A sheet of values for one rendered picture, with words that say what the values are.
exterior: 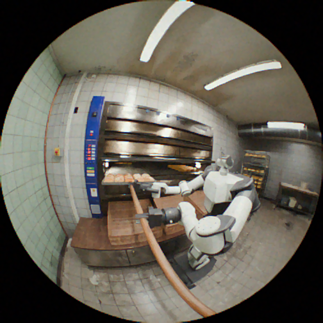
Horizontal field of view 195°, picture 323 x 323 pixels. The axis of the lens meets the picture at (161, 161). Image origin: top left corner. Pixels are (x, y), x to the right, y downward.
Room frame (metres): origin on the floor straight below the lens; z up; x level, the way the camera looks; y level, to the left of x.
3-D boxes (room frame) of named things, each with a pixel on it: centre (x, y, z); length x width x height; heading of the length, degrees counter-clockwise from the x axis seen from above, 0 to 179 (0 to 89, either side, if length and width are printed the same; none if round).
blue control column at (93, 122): (1.75, 1.21, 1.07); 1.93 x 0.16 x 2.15; 25
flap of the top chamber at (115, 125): (1.35, -0.13, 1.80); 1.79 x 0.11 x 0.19; 115
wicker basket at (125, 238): (0.86, 0.28, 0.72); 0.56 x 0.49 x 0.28; 115
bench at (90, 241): (1.04, -0.15, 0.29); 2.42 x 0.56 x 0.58; 115
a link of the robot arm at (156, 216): (0.39, -0.01, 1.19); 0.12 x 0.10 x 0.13; 107
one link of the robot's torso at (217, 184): (0.51, -0.47, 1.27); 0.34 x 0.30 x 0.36; 175
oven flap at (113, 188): (1.35, -0.13, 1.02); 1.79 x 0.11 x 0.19; 115
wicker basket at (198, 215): (1.11, -0.27, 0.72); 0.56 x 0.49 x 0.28; 115
